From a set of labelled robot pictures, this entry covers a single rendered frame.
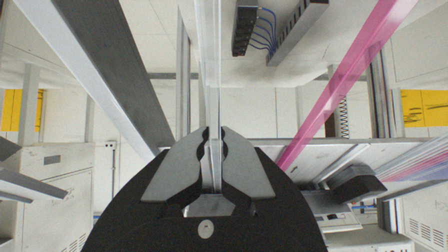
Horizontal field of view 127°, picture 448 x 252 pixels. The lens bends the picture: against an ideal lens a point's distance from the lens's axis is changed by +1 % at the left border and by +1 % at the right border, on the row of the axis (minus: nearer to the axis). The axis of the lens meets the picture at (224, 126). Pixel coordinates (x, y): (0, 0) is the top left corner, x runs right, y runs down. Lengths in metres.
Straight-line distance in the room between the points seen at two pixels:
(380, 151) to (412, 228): 1.41
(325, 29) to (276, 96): 1.62
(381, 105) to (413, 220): 1.12
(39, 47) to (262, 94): 2.03
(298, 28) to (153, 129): 0.44
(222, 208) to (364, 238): 0.54
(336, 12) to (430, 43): 1.10
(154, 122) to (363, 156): 0.34
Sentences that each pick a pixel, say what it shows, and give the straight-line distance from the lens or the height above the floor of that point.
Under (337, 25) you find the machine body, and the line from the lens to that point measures 0.60.
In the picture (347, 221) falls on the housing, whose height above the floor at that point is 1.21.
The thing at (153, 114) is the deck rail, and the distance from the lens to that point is 0.18.
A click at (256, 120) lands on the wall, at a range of 1.95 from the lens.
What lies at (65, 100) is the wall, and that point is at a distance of 3.07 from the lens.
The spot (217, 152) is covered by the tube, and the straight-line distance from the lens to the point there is 0.16.
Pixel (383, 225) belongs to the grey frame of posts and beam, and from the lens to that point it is 0.81.
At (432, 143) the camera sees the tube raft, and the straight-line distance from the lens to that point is 0.36.
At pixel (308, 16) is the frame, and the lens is 0.45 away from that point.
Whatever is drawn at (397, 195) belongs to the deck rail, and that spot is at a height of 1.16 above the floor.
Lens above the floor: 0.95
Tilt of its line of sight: 4 degrees down
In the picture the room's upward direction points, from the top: 179 degrees clockwise
